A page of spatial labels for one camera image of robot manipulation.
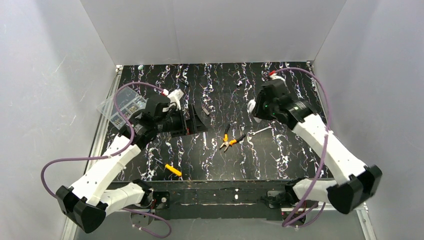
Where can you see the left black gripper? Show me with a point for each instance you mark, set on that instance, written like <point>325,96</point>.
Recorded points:
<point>186,121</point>

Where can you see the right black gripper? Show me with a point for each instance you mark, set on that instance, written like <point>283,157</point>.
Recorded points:
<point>258,104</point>

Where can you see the white remote control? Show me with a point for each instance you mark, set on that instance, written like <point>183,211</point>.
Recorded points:
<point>251,106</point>

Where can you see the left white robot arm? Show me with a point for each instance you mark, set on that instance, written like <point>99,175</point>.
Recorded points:
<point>87,202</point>

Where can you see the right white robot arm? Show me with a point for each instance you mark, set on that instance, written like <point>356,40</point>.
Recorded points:
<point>353,181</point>

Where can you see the clear plastic screw box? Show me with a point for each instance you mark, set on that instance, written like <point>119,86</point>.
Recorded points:
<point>128,101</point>

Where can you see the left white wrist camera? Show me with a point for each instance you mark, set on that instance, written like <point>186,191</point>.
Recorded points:
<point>174,96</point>

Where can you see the yellow handled screwdriver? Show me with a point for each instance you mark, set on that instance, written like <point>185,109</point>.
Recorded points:
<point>170,168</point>

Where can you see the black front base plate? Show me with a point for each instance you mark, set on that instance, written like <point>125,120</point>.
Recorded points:
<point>227,199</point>

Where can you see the aluminium frame rail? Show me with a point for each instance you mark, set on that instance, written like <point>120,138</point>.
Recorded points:
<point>75,217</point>

